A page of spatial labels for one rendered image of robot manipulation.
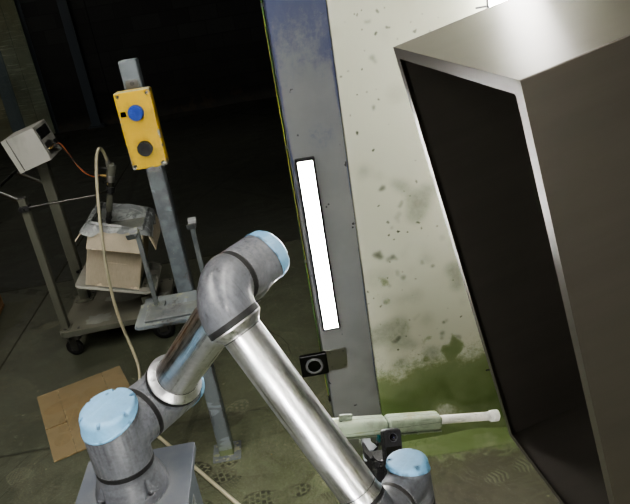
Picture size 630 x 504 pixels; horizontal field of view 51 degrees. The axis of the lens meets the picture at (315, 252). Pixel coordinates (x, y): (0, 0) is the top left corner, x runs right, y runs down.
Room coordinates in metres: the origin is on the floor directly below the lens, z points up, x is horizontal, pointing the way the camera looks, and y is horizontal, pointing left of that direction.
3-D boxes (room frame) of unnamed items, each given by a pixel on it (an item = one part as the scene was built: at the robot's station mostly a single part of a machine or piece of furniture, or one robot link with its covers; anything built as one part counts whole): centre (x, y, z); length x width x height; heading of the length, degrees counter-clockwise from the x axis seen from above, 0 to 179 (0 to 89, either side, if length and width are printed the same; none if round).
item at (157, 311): (2.11, 0.50, 0.95); 0.26 x 0.15 x 0.32; 92
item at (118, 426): (1.39, 0.57, 0.83); 0.17 x 0.15 x 0.18; 144
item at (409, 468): (1.09, -0.12, 0.79); 0.12 x 0.09 x 0.12; 144
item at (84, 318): (3.58, 1.25, 0.64); 0.73 x 0.50 x 1.27; 94
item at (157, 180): (2.27, 0.51, 0.82); 0.06 x 0.06 x 1.64; 2
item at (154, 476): (1.39, 0.57, 0.69); 0.19 x 0.19 x 0.10
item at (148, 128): (2.22, 0.50, 1.42); 0.12 x 0.06 x 0.26; 92
